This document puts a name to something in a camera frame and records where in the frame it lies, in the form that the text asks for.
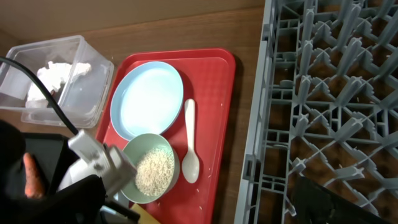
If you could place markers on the clear plastic bin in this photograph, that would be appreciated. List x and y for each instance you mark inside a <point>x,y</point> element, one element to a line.
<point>82,100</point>

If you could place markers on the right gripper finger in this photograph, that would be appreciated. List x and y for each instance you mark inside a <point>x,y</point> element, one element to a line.
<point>315,204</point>

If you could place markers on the orange carrot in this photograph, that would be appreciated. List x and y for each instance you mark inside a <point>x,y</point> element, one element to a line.
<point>33,184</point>

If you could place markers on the light blue plate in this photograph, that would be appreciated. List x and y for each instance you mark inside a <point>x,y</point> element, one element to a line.
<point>147,100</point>

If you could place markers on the white plastic spoon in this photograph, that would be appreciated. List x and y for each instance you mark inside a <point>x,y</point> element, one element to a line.
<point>190,163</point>

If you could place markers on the pile of white rice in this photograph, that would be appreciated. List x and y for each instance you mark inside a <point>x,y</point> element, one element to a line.
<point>155,171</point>

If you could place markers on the green bowl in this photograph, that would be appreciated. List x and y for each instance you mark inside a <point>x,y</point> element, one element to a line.
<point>135,150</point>

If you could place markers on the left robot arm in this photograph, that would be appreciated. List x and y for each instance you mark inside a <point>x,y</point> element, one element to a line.
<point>85,201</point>

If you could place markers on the red serving tray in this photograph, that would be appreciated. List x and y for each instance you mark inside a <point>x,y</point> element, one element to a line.
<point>208,77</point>

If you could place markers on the large white tissue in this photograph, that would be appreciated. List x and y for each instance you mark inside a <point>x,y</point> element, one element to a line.
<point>53,77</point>

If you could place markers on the black plastic tray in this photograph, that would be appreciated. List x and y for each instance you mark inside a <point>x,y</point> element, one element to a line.
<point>52,157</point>

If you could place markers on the grey dishwasher rack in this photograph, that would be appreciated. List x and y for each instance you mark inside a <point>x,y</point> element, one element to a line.
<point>324,108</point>

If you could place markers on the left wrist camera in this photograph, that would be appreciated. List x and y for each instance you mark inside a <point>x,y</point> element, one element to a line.
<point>94,158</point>

